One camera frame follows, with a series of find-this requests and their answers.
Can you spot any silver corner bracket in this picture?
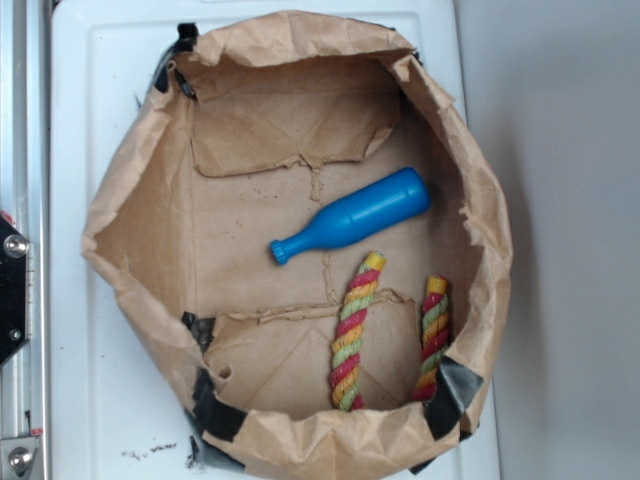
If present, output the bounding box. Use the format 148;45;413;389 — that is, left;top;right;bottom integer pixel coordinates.
1;436;41;480

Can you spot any black mounting plate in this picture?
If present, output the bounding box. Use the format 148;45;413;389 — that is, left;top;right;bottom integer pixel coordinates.
0;210;30;366

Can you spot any aluminium frame rail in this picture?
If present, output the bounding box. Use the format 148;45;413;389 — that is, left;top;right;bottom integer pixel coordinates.
1;1;50;479

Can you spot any brown paper bag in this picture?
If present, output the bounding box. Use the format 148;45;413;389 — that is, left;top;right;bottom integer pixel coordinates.
82;11;513;479

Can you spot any multicolour twisted rope left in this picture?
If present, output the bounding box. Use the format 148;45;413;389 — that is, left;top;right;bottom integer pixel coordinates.
328;251;389;413

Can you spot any blue plastic bottle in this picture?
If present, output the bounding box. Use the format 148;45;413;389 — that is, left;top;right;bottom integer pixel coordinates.
270;167;431;265

